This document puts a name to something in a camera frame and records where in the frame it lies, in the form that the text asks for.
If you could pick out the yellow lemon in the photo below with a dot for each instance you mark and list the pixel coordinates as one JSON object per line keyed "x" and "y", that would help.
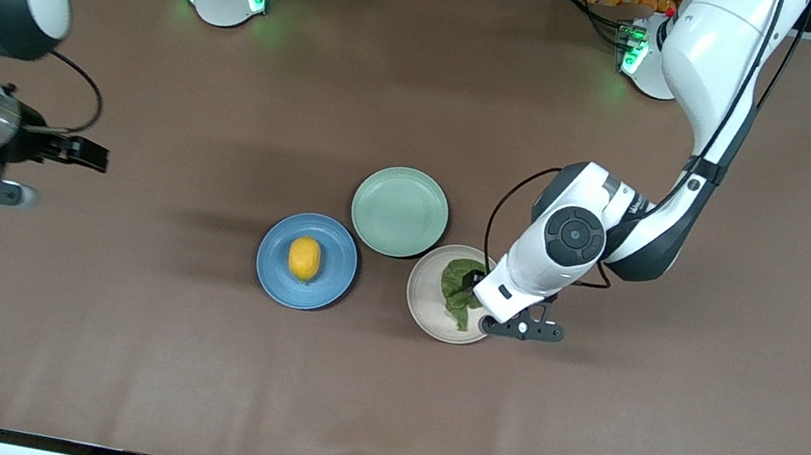
{"x": 305, "y": 258}

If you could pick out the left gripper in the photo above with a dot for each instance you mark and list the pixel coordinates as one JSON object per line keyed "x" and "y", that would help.
{"x": 477, "y": 280}

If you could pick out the beige plate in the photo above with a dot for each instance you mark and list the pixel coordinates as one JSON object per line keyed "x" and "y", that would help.
{"x": 424, "y": 310}

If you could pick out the green plate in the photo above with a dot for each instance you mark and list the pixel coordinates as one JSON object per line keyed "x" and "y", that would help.
{"x": 400, "y": 211}

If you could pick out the green lettuce leaf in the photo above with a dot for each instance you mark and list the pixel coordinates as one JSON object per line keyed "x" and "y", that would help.
{"x": 456, "y": 282}

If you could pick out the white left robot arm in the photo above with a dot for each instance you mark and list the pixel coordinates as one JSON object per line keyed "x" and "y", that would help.
{"x": 703, "y": 55}

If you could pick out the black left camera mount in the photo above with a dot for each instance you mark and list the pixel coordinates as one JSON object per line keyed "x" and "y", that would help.
{"x": 521, "y": 330}

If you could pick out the brown table cover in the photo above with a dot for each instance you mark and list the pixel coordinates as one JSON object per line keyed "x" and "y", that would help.
{"x": 102, "y": 341}

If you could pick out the blue plate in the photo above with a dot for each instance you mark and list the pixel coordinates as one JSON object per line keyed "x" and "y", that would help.
{"x": 281, "y": 272}

